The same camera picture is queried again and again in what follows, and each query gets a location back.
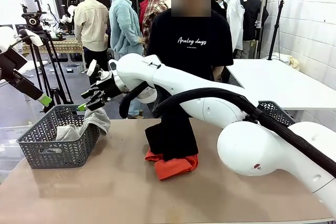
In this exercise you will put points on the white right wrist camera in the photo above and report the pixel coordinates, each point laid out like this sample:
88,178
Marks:
92,68

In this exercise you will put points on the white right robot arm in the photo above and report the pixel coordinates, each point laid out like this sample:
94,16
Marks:
249,150

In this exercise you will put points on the table with patterned cloth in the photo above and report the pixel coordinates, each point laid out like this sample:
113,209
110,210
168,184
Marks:
60,47

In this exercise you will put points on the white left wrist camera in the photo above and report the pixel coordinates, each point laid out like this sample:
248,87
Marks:
34,37

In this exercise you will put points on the black camera tripod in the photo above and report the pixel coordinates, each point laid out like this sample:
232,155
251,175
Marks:
32,20

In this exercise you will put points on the green-tipped right gripper finger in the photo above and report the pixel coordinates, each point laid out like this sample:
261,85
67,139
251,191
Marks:
92,92
93,104

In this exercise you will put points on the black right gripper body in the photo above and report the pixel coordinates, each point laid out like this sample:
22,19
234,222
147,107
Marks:
107,89

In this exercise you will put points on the mannequin in plaid hoodie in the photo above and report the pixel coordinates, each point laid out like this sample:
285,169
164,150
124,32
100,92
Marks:
153,3

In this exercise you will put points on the person in black t-shirt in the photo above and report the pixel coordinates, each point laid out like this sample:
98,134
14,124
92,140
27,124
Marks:
191,43

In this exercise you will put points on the large white table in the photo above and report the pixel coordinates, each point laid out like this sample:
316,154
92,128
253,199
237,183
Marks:
275,82

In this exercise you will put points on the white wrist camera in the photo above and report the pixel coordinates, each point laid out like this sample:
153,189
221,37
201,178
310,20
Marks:
92,68
34,37

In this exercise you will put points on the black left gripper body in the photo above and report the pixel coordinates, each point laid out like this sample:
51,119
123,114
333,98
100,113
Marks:
26,85

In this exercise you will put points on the black garment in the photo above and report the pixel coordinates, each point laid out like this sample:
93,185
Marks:
176,140

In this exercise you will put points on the cream cloth bundle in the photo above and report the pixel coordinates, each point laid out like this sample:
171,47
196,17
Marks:
291,62

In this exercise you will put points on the mannequin in dark jacket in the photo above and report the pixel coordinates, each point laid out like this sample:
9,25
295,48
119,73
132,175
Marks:
219,6

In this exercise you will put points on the small white table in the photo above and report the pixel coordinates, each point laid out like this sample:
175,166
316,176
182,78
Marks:
34,65

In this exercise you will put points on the grey plastic woven-pattern basket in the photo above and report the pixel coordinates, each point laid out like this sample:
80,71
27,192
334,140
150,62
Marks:
65,150
278,115

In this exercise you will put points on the mannequin in black shirt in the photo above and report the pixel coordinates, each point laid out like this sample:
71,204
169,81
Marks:
252,14

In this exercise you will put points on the mannequin in blue fleece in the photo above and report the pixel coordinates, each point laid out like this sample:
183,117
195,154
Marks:
124,32

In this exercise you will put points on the black light stand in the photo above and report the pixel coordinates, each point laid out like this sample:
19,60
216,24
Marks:
276,27

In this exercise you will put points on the person's left forearm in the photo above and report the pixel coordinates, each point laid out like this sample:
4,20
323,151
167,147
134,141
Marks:
218,73

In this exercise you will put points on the grey t-shirt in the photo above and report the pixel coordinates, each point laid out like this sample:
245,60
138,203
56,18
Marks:
97,121

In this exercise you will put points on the mannequin in white shirt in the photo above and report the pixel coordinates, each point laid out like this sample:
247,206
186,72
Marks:
235,22

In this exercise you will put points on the mannequin in cream jacket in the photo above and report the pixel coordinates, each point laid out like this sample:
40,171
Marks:
90,24

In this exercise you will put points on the orange garment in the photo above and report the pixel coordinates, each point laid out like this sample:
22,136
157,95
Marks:
173,169

